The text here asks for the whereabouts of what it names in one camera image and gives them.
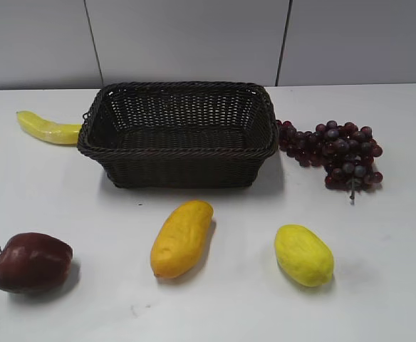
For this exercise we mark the purple grape bunch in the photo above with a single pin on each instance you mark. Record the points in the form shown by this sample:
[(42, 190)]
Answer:
[(346, 152)]

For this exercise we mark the black wicker basket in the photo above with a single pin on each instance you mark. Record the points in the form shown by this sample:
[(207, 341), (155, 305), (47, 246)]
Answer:
[(189, 134)]

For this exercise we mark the orange mango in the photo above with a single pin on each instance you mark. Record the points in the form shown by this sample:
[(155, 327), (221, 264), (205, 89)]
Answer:
[(180, 242)]

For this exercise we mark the yellow lemon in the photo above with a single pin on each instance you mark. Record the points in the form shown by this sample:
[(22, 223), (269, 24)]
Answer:
[(303, 255)]

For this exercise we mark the yellow banana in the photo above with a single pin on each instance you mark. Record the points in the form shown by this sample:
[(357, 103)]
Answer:
[(46, 130)]

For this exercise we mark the dark red apple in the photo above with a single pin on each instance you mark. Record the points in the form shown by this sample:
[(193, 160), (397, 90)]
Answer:
[(31, 263)]

